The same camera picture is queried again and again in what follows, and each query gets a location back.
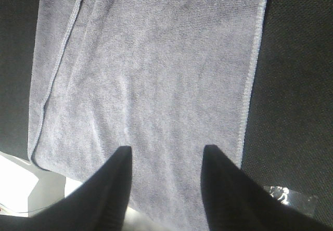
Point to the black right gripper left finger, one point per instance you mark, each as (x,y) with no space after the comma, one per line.
(98,204)

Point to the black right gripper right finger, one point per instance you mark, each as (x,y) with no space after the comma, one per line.
(233,201)

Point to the grey towel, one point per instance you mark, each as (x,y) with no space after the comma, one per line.
(165,77)

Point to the right clear tape strip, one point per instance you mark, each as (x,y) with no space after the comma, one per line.
(302,203)

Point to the black table mat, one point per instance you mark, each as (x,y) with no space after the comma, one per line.
(289,133)

